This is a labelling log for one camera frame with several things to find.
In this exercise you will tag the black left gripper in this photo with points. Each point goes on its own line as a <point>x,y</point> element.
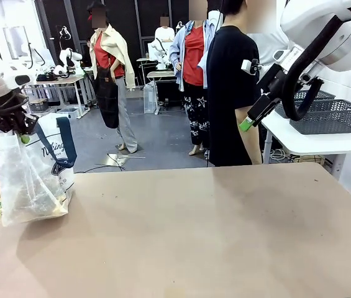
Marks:
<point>10,122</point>

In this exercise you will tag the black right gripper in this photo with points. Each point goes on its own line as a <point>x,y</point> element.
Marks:
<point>273,80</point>

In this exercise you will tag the translucent white shopping bag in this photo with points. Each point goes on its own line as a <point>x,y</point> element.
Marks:
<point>29,174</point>

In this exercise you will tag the dark grey plastic basket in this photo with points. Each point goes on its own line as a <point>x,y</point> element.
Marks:
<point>327,121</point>
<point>321,94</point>

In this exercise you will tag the person's right forearm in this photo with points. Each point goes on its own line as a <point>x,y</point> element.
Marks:
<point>251,146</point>

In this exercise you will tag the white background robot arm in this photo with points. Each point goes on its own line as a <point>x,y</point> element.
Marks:
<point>161,62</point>
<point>69,57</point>

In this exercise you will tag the dark storage bin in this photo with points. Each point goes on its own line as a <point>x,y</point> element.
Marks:
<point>38,105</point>

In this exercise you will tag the person in black t-shirt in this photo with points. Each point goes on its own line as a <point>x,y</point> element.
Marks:
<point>228,77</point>

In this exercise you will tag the clear storage bin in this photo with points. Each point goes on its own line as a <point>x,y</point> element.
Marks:
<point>68,113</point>

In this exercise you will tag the white side table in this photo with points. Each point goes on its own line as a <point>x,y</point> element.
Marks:
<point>318,142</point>

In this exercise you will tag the wood top background table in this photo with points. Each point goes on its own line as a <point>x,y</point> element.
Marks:
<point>72,79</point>

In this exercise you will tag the tan food item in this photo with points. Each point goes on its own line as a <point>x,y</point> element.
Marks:
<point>55,209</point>

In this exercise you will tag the grey background table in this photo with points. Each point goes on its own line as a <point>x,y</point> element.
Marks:
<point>162,74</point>

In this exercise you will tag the clear plastic container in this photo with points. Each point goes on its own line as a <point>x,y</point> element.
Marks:
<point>150,99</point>

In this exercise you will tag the mannequin with cream jacket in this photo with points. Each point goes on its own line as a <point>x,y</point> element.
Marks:
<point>110,62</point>

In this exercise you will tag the background person in white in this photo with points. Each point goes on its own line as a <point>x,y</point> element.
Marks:
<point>164,34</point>

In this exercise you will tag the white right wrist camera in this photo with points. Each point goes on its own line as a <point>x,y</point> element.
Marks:
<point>246,65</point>

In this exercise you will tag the grey wall panel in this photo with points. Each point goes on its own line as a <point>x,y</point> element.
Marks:
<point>15,40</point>

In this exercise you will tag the metal mannequin base plate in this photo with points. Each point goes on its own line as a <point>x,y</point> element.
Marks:
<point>117,159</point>

